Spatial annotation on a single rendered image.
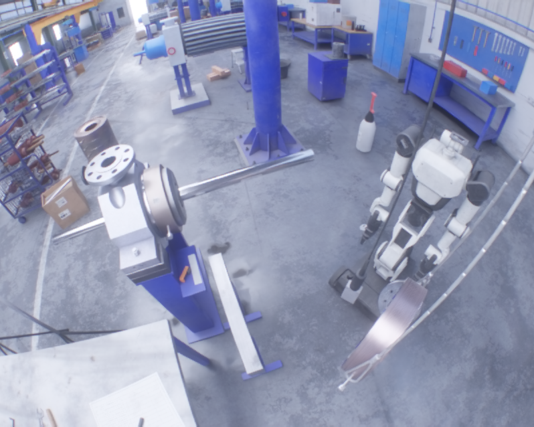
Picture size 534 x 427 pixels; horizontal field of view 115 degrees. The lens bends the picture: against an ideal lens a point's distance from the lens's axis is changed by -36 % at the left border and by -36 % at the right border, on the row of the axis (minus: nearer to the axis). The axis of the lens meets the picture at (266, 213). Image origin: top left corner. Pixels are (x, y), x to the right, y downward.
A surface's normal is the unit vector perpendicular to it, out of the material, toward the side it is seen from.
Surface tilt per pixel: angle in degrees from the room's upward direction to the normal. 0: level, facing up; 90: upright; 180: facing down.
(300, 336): 0
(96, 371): 0
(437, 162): 45
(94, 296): 0
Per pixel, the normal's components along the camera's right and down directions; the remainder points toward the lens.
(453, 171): -0.59, -0.08
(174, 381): -0.06, -0.64
